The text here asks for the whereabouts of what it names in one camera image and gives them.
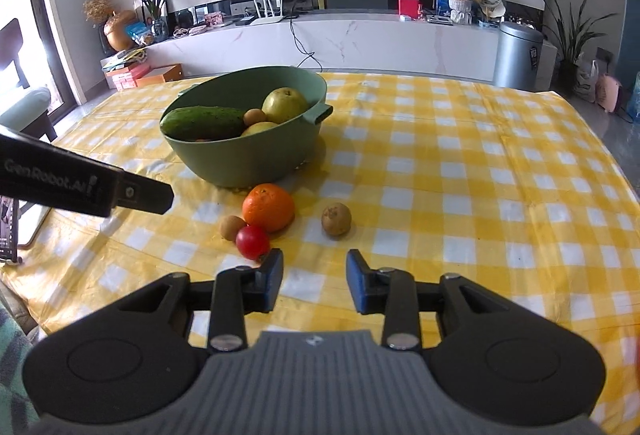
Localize white plastic bag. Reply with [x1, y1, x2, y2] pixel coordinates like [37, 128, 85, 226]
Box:
[572, 60, 601, 103]

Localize grey trash can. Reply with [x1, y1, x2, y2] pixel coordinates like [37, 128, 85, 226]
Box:
[492, 21, 544, 92]

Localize brown kiwi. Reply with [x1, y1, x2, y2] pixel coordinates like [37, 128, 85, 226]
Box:
[321, 202, 352, 237]

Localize dark wooden chair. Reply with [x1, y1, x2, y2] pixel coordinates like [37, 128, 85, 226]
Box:
[0, 18, 31, 88]

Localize blue snack bag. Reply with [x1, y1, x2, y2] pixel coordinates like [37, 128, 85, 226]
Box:
[124, 22, 151, 47]

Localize teal patterned cloth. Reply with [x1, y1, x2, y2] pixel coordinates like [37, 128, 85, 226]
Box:
[0, 305, 41, 435]

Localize red tomato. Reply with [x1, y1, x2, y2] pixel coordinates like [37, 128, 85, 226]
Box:
[235, 225, 271, 261]

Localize yellow mango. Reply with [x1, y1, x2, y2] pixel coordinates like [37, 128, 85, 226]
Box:
[240, 122, 280, 138]

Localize dark door frame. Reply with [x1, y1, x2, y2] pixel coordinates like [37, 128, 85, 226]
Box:
[22, 0, 86, 108]

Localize light green seat cushion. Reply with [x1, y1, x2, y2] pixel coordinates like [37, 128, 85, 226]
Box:
[0, 88, 58, 143]

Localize dried flower bunch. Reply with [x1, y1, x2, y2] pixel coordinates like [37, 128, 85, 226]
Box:
[82, 0, 113, 23]

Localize white router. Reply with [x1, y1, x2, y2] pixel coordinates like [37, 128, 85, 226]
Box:
[250, 0, 286, 26]

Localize golden vase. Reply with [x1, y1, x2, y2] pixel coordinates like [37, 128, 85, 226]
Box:
[103, 10, 138, 52]

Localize white marble tv cabinet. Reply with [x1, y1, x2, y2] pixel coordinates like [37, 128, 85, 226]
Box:
[145, 0, 558, 83]

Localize red flat box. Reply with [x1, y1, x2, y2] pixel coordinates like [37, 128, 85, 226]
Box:
[102, 65, 151, 91]

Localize plant in glass vase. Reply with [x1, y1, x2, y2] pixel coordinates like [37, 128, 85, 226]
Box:
[127, 0, 178, 41]

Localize orange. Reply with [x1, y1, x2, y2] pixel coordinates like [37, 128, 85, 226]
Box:
[242, 183, 296, 233]

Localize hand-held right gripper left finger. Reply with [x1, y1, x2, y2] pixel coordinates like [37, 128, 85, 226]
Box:
[120, 247, 285, 352]

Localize stack of folders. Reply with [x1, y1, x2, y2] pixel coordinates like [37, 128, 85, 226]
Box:
[100, 48, 151, 71]

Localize black cable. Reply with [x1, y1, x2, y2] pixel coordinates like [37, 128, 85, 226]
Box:
[290, 18, 325, 72]

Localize pink container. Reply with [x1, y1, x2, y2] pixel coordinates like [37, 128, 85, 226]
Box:
[594, 72, 623, 112]

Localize yellow checked tablecloth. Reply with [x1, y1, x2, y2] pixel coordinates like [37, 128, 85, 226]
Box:
[0, 70, 640, 416]

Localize white flat device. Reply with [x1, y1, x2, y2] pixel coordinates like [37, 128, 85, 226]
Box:
[17, 202, 51, 248]

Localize green cucumber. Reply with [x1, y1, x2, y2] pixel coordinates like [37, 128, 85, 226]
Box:
[160, 106, 248, 141]

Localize green colander bowl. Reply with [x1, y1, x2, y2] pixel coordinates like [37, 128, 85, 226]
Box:
[160, 66, 334, 189]

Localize long-leaf potted plant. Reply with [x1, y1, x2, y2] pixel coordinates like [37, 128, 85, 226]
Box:
[532, 0, 618, 93]

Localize black smartphone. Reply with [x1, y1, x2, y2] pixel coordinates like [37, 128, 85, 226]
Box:
[0, 195, 23, 266]

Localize yellow green pear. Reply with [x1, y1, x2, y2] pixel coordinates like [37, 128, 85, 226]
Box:
[261, 87, 309, 124]

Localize blue water bottle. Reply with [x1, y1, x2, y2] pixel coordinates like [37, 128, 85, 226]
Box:
[626, 72, 640, 121]

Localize orange cardboard box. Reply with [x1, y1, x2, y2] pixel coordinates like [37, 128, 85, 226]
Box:
[135, 64, 183, 88]

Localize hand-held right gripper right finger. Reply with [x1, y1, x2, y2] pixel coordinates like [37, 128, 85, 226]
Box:
[346, 249, 538, 351]

